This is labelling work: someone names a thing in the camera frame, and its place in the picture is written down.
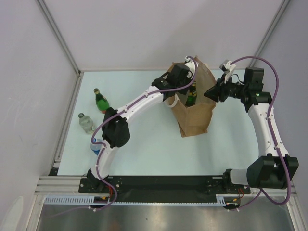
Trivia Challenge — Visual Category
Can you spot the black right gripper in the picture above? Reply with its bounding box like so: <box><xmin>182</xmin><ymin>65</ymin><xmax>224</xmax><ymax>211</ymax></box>
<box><xmin>204</xmin><ymin>73</ymin><xmax>248</xmax><ymax>103</ymax></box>

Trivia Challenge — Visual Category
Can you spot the green glass bottle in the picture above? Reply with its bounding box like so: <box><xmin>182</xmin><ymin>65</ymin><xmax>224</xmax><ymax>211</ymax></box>
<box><xmin>185</xmin><ymin>81</ymin><xmax>197</xmax><ymax>107</ymax></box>

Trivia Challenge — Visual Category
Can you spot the green bottle red base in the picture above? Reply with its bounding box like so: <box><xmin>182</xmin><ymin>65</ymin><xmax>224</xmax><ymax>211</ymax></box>
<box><xmin>93</xmin><ymin>88</ymin><xmax>110</xmax><ymax>114</ymax></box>

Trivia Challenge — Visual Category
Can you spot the blue label bottle front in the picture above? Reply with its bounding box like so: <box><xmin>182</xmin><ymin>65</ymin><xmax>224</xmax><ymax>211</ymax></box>
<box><xmin>90</xmin><ymin>138</ymin><xmax>102</xmax><ymax>155</ymax></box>

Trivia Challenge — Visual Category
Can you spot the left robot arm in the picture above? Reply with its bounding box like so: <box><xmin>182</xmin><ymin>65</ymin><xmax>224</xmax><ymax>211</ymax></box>
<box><xmin>87</xmin><ymin>61</ymin><xmax>198</xmax><ymax>193</ymax></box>

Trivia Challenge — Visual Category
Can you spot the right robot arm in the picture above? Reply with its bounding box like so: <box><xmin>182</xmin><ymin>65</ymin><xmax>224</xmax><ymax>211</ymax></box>
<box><xmin>204</xmin><ymin>67</ymin><xmax>299</xmax><ymax>193</ymax></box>

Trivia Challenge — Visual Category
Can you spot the brown canvas tote bag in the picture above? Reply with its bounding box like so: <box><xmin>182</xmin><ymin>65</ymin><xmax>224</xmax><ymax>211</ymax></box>
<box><xmin>165</xmin><ymin>56</ymin><xmax>216</xmax><ymax>137</ymax></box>

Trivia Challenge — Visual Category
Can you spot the small clear glass bottle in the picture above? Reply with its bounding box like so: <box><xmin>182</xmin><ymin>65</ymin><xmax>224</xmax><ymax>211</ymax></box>
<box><xmin>78</xmin><ymin>113</ymin><xmax>96</xmax><ymax>134</ymax></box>

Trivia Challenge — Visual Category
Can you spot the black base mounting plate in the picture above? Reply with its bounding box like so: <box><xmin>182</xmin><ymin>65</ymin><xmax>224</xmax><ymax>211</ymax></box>
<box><xmin>78</xmin><ymin>176</ymin><xmax>250</xmax><ymax>202</ymax></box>

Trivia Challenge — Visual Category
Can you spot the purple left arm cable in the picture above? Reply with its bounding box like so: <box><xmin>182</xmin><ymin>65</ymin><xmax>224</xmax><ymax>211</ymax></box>
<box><xmin>49</xmin><ymin>56</ymin><xmax>199</xmax><ymax>217</ymax></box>

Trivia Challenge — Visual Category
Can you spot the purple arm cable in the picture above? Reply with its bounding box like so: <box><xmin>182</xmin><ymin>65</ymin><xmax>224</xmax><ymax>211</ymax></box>
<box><xmin>226</xmin><ymin>56</ymin><xmax>291</xmax><ymax>212</ymax></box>
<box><xmin>49</xmin><ymin>56</ymin><xmax>199</xmax><ymax>217</ymax></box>

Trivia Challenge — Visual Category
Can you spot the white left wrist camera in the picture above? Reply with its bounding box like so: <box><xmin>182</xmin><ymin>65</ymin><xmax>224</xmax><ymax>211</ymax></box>
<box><xmin>184</xmin><ymin>56</ymin><xmax>199</xmax><ymax>79</ymax></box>

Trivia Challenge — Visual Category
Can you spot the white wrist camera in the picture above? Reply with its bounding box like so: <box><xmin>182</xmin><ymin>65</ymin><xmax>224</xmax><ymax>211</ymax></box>
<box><xmin>184</xmin><ymin>56</ymin><xmax>199</xmax><ymax>79</ymax></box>
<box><xmin>219</xmin><ymin>60</ymin><xmax>236</xmax><ymax>83</ymax></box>

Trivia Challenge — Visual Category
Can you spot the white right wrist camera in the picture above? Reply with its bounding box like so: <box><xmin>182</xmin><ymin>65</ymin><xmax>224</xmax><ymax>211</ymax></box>
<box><xmin>219</xmin><ymin>60</ymin><xmax>236</xmax><ymax>83</ymax></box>

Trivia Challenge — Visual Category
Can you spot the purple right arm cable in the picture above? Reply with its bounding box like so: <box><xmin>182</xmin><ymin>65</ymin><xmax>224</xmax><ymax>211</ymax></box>
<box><xmin>226</xmin><ymin>56</ymin><xmax>291</xmax><ymax>212</ymax></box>

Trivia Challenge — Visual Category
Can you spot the white slotted cable duct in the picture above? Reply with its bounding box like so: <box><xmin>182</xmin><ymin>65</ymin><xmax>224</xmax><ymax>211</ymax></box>
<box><xmin>44</xmin><ymin>195</ymin><xmax>239</xmax><ymax>206</ymax></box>

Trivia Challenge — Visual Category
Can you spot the aluminium frame rail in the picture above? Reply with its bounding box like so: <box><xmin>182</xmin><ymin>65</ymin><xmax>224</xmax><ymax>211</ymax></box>
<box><xmin>34</xmin><ymin>176</ymin><xmax>297</xmax><ymax>197</ymax></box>

